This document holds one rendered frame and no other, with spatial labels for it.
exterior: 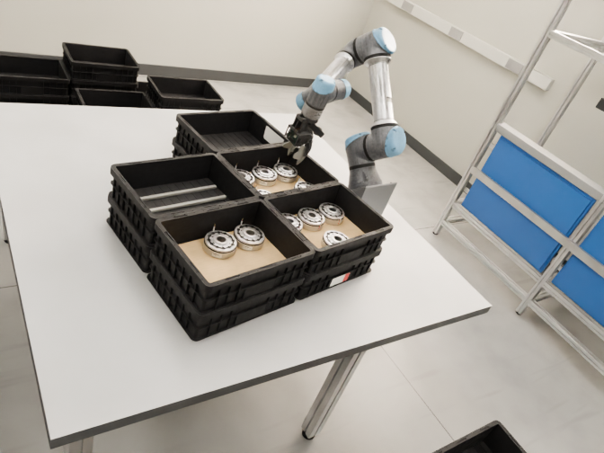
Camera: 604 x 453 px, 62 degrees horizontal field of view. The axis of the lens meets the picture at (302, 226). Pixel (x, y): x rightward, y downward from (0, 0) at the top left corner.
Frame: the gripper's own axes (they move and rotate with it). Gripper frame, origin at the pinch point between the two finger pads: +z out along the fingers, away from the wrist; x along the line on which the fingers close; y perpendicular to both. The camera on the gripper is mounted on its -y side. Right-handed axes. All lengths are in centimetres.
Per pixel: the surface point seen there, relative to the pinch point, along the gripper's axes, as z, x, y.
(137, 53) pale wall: 107, -272, -72
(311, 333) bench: 17, 64, 33
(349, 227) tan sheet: 6.8, 35.1, -4.5
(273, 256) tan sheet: 7, 39, 35
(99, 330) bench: 21, 37, 89
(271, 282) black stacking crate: 3, 50, 45
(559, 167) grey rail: -5, 40, -176
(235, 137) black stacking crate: 15.3, -34.2, 2.6
